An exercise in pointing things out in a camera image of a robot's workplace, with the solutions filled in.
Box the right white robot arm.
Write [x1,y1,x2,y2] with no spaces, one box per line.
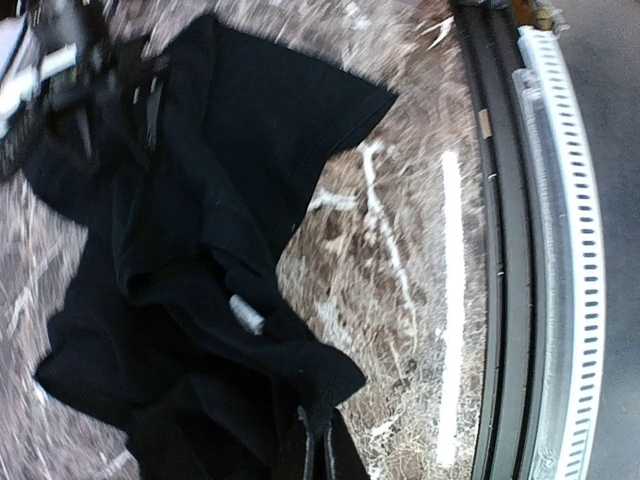
[1,1,118,141]

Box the black t-shirt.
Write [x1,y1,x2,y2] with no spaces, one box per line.
[24,14,395,479]

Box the white slotted cable duct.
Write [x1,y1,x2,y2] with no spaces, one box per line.
[512,26,606,479]

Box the black front rail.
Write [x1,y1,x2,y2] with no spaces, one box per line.
[451,1,546,479]

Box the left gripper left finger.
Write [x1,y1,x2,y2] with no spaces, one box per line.
[297,406,320,480]

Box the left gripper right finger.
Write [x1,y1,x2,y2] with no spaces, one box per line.
[324,410,370,480]

